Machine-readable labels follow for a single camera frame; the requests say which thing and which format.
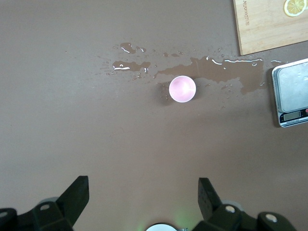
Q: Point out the large water puddle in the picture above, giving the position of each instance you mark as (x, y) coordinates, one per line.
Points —
(216, 72)

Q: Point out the wooden cutting board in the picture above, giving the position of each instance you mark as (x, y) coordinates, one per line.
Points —
(267, 29)

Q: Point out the small water puddle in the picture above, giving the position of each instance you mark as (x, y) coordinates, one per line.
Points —
(128, 47)

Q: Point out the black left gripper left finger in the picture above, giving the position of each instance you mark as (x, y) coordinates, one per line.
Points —
(72, 199)

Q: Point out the silver kitchen scale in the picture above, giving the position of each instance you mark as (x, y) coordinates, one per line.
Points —
(292, 91)

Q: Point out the pink cup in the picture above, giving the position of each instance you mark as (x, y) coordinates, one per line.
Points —
(182, 89)

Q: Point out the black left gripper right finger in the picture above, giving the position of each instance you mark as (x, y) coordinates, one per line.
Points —
(209, 202)

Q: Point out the lemon slice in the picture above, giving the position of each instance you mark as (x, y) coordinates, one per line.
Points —
(294, 7)

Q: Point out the medium water puddle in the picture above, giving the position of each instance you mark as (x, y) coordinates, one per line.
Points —
(134, 65)

